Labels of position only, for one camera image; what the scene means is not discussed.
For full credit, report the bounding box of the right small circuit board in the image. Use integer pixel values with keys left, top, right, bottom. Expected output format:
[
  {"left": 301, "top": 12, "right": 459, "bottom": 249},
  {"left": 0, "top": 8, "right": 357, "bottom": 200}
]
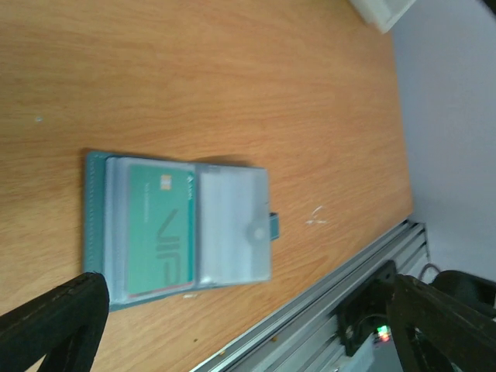
[{"left": 373, "top": 325, "right": 392, "bottom": 346}]

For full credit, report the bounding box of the blue card holder wallet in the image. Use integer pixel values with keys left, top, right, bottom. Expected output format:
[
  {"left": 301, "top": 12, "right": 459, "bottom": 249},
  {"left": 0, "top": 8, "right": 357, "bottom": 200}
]
[{"left": 83, "top": 151, "right": 279, "bottom": 311}]

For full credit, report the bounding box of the white plastic bin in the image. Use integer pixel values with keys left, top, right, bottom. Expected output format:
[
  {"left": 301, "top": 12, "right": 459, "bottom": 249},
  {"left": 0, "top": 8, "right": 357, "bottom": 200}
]
[{"left": 350, "top": 0, "right": 415, "bottom": 34}]

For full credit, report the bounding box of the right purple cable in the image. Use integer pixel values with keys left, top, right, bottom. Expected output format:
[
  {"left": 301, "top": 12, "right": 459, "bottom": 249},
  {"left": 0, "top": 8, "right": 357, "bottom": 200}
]
[{"left": 418, "top": 263, "right": 441, "bottom": 280}]

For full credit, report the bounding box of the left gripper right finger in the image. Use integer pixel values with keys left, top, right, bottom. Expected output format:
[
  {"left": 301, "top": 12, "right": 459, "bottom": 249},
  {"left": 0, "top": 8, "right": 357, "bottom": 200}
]
[{"left": 387, "top": 274, "right": 495, "bottom": 371}]

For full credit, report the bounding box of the aluminium front rail frame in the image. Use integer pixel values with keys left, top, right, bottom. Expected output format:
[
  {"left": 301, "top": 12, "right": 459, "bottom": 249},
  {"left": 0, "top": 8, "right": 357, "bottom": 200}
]
[{"left": 195, "top": 220, "right": 429, "bottom": 371}]

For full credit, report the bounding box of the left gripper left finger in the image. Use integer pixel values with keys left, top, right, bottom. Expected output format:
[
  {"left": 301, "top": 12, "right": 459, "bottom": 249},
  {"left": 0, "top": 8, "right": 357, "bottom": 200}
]
[{"left": 1, "top": 272, "right": 109, "bottom": 371}]

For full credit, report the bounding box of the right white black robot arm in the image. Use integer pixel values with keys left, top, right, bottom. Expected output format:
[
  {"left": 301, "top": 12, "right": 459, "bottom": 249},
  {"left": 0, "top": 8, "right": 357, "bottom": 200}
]
[{"left": 430, "top": 270, "right": 495, "bottom": 319}]

